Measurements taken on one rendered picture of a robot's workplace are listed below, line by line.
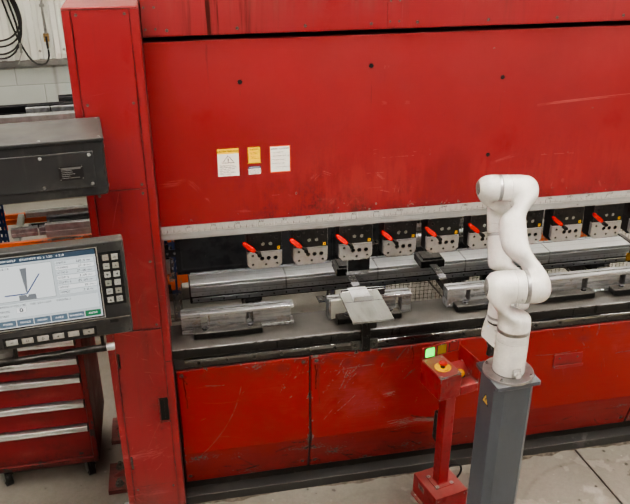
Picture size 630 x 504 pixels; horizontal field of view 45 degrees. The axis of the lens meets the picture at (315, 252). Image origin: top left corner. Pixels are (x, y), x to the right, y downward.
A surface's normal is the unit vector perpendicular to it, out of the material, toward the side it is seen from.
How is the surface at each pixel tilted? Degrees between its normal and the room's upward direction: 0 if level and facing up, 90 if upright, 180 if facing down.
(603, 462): 0
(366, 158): 90
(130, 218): 90
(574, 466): 0
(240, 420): 90
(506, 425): 90
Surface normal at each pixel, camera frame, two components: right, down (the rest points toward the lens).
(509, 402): 0.26, 0.42
